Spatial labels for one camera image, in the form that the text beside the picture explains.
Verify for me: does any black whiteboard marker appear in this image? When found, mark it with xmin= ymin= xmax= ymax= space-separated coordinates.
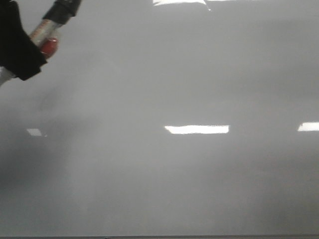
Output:
xmin=0 ymin=0 xmax=83 ymax=87

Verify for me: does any white whiteboard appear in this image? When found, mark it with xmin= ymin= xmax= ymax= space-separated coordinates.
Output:
xmin=0 ymin=0 xmax=319 ymax=237

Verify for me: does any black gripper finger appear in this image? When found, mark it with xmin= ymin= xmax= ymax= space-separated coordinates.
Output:
xmin=0 ymin=0 xmax=47 ymax=81

